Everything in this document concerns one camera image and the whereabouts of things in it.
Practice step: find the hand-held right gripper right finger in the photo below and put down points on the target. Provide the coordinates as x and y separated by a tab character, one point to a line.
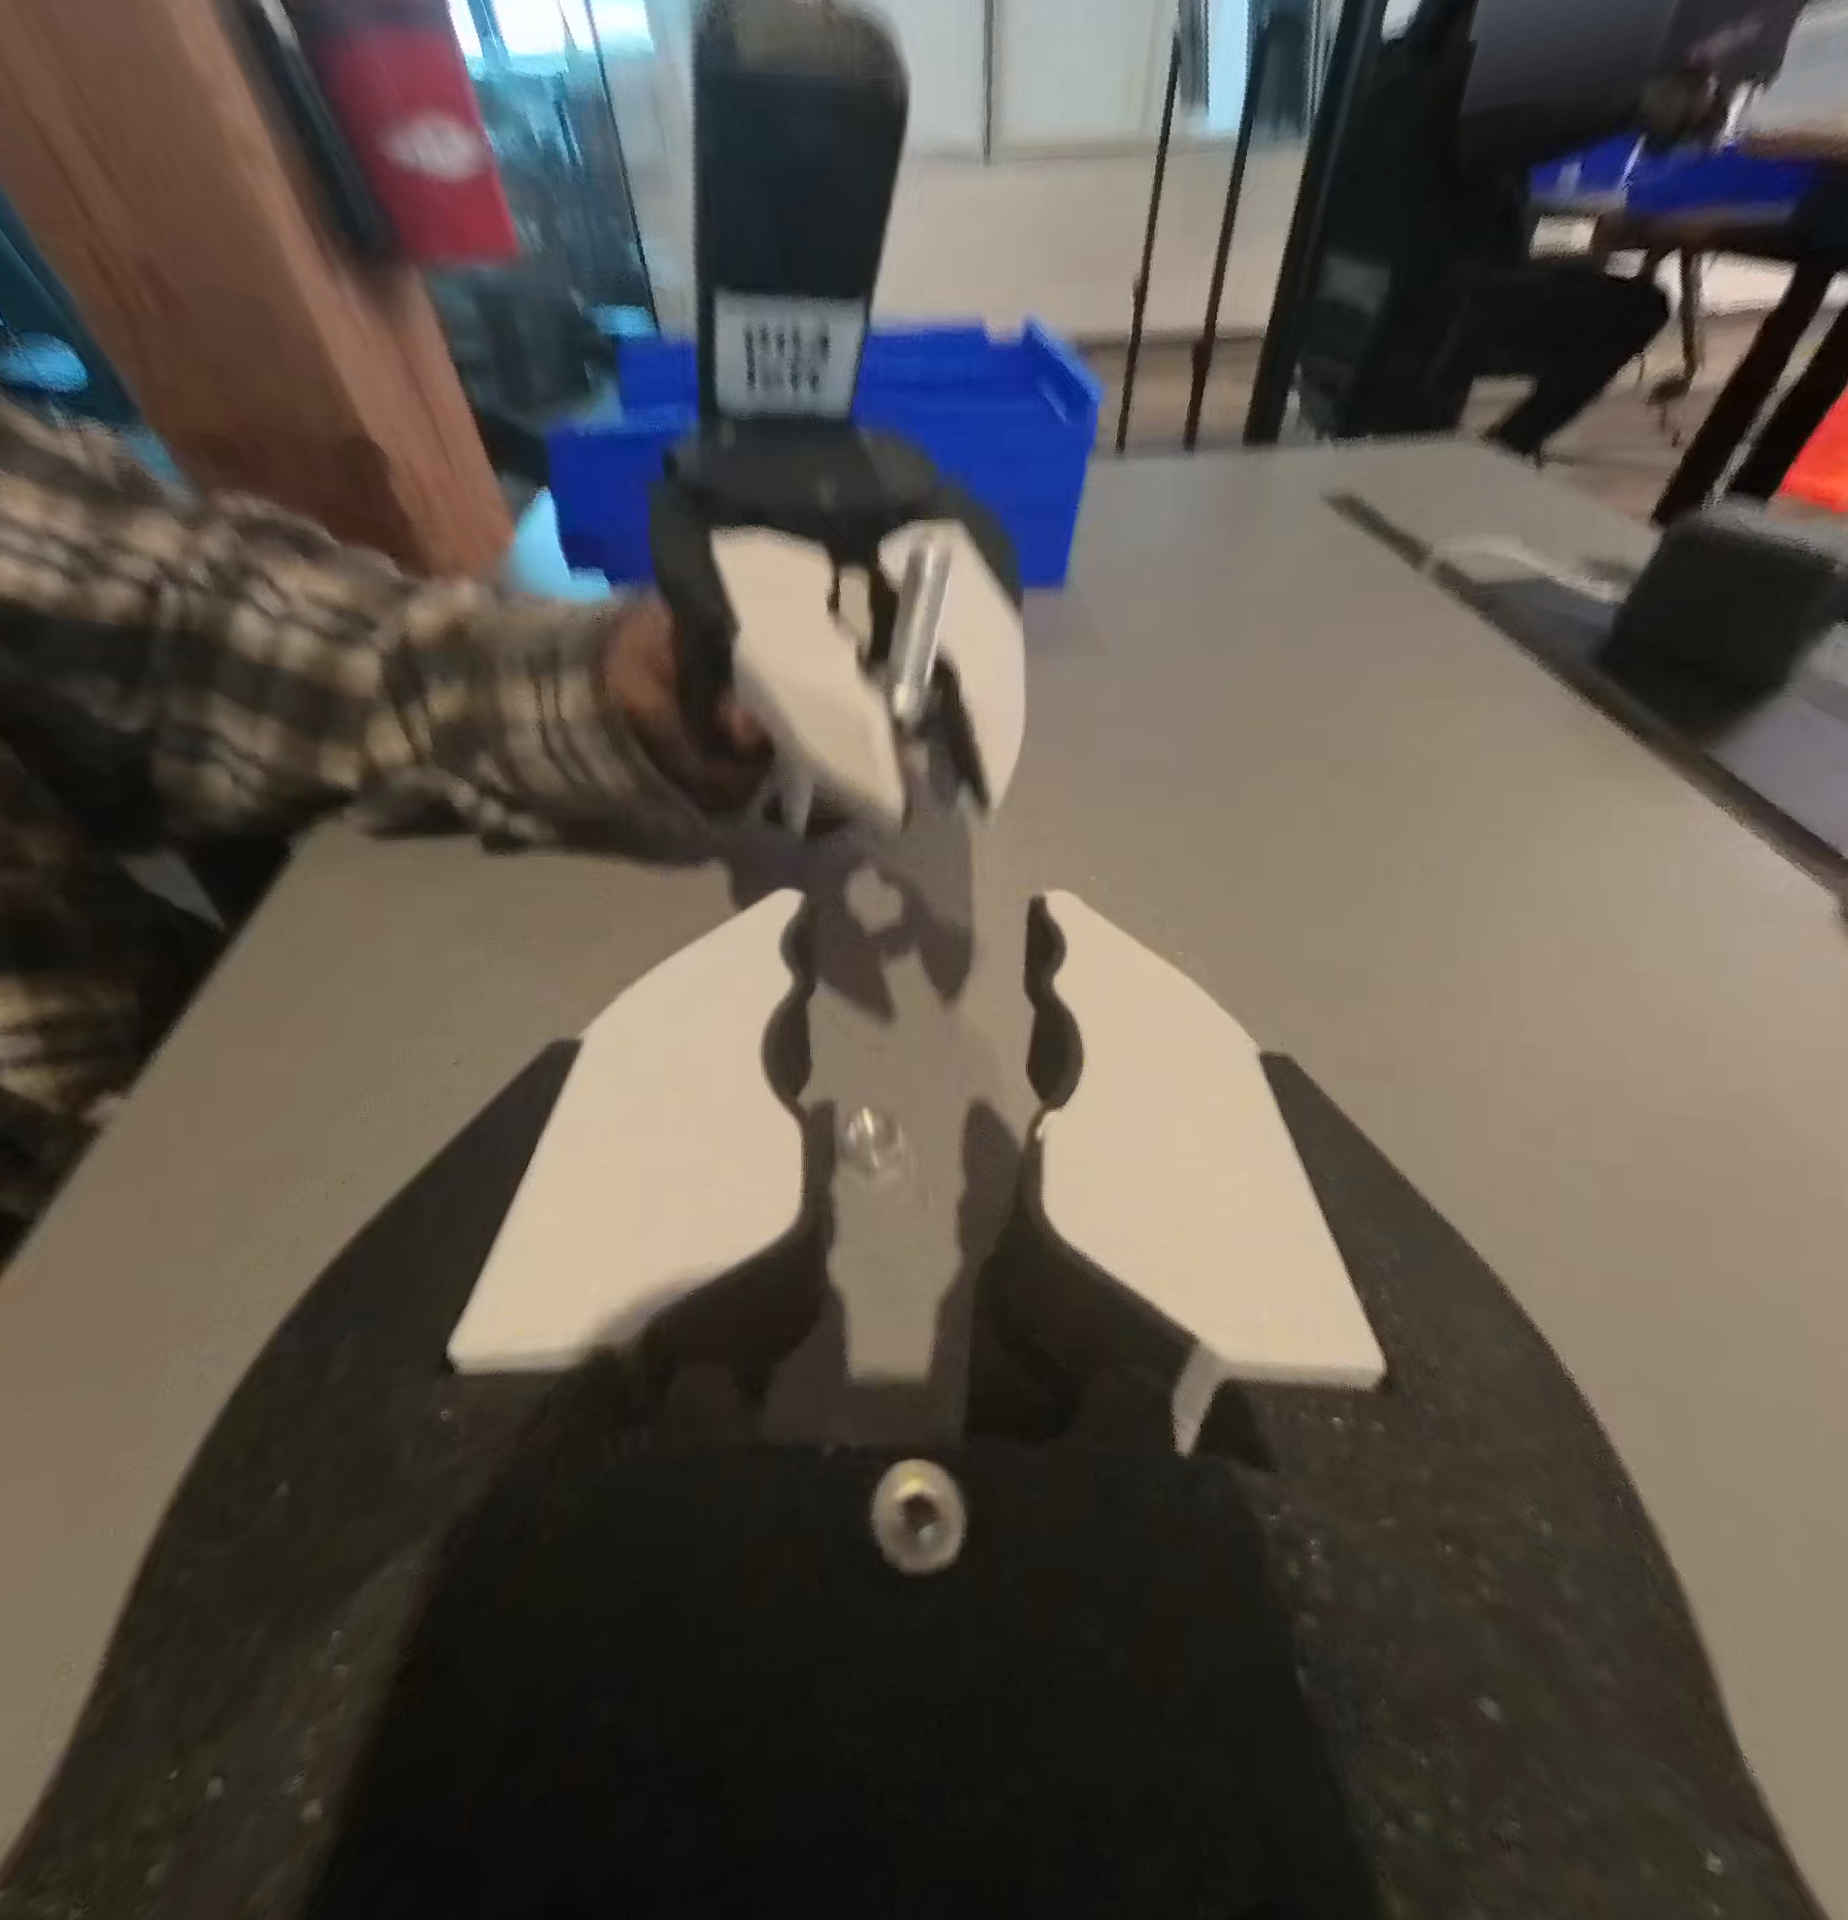
1195	1182

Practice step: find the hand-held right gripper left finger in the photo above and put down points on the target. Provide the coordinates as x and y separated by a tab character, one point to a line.
651	1166

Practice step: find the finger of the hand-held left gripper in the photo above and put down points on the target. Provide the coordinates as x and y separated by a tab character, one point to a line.
806	675
993	655

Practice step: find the silver hex bolt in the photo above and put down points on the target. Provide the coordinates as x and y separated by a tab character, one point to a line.
917	631

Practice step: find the silver hex nut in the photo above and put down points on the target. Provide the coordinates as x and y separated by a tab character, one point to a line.
873	1141

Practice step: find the person's left forearm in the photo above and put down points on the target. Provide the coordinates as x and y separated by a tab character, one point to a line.
342	646

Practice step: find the person's left hand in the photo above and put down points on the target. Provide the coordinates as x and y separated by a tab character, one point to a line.
651	675

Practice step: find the blue plastic bin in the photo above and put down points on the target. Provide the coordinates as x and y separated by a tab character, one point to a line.
955	448

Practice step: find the red fire extinguisher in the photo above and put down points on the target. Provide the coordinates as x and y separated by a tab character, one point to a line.
427	147

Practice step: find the wooden pillar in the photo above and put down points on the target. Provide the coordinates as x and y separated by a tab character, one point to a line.
189	297

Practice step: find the black box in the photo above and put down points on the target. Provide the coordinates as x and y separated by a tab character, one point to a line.
1719	616

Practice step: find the blue bins on desk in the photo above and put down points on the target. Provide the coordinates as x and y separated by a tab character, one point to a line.
1719	177
1574	176

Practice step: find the orange traffic cone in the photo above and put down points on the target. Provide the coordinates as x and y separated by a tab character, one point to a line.
1846	448

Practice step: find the wooden desk with black legs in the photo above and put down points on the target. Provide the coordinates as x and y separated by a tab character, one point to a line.
1795	258

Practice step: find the black metal frame post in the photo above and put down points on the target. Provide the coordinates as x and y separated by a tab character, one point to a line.
1315	224

